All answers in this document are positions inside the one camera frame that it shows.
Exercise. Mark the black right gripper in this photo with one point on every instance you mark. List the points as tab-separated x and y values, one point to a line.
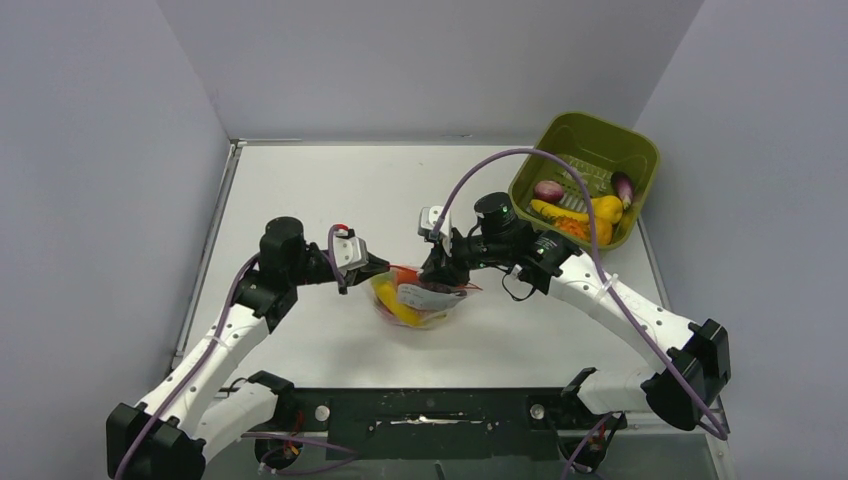
440	270

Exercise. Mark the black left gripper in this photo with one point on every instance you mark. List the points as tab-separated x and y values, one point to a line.
374	266

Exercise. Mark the yellow banana bunch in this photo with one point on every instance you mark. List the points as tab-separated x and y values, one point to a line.
385	289

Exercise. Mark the orange carrot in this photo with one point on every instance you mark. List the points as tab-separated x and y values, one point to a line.
404	275

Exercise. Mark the clear zip top bag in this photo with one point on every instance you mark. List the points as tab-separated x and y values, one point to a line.
434	302

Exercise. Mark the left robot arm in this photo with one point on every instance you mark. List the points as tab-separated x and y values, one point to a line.
180	425

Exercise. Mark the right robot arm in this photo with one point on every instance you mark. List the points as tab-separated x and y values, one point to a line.
685	365

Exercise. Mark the purple red onion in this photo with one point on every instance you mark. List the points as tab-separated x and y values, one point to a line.
548	191

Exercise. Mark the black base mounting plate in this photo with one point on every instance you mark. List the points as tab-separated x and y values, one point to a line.
536	423

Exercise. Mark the purple eggplant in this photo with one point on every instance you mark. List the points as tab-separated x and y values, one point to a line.
623	188

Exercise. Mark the green plastic bin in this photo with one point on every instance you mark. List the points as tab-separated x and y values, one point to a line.
595	148

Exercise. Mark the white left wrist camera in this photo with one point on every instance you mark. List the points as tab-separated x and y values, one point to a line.
349	250

